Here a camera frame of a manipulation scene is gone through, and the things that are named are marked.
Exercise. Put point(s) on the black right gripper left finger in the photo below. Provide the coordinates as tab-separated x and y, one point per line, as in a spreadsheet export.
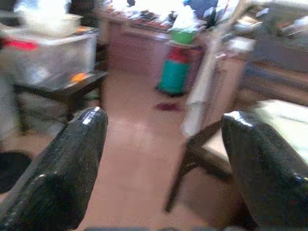
57	173

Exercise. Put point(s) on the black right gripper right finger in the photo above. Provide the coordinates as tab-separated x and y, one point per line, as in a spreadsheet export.
267	173

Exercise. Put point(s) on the dark wooden chair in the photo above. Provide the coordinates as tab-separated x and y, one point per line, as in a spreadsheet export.
192	154

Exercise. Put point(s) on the dark low table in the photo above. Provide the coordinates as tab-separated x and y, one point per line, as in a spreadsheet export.
72	93

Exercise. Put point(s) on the clear plastic storage box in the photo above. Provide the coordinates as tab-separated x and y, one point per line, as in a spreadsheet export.
50	57

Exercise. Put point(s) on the red and teal gas cylinder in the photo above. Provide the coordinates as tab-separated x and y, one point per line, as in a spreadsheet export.
173	74

